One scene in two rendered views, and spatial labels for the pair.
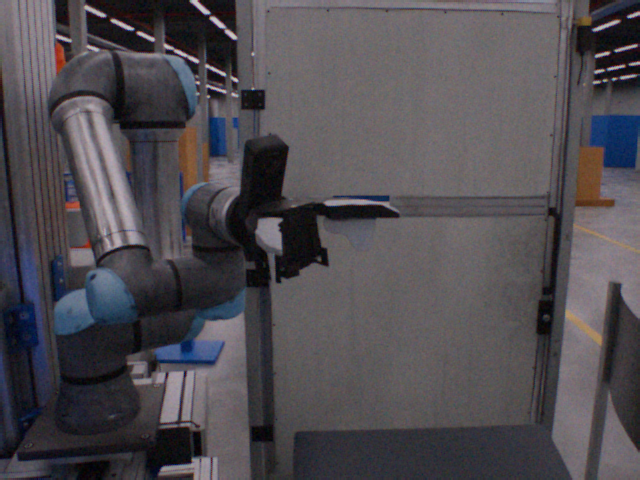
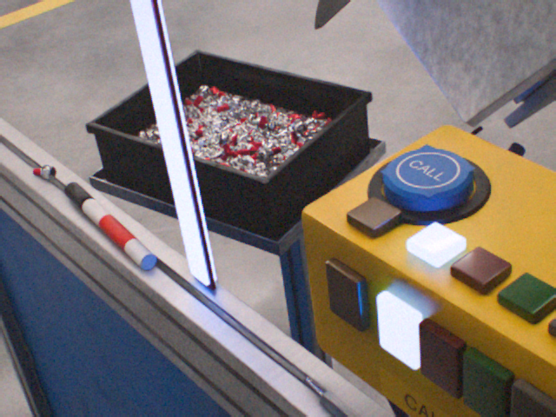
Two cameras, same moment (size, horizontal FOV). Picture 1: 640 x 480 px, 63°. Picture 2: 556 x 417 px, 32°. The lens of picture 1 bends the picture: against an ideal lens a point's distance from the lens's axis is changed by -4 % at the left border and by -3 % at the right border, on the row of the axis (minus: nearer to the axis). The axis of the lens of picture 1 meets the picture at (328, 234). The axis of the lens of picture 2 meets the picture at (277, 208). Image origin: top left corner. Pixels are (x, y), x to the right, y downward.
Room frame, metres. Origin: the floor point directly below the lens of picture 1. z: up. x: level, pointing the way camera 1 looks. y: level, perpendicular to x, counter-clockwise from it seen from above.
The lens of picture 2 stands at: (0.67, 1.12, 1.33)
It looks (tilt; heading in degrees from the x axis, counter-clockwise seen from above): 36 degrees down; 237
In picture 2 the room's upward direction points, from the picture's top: 8 degrees counter-clockwise
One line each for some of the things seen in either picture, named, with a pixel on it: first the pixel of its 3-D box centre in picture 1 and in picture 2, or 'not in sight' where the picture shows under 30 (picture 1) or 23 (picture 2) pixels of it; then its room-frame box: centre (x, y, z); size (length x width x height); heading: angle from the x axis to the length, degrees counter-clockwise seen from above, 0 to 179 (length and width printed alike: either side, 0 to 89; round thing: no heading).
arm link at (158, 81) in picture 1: (155, 205); not in sight; (0.97, 0.32, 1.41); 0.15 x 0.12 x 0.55; 127
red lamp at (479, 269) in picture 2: not in sight; (480, 269); (0.45, 0.91, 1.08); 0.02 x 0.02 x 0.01; 2
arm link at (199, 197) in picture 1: (216, 212); not in sight; (0.76, 0.16, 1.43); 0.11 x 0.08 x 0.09; 37
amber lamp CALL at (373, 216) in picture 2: not in sight; (373, 216); (0.46, 0.85, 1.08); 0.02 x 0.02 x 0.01; 2
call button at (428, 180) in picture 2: not in sight; (427, 182); (0.42, 0.85, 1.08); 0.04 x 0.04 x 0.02
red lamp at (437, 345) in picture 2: not in sight; (442, 358); (0.48, 0.91, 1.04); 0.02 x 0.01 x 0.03; 92
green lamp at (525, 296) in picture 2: not in sight; (529, 297); (0.45, 0.94, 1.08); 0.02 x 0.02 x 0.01; 2
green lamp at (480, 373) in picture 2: not in sight; (487, 388); (0.47, 0.94, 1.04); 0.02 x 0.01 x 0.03; 92
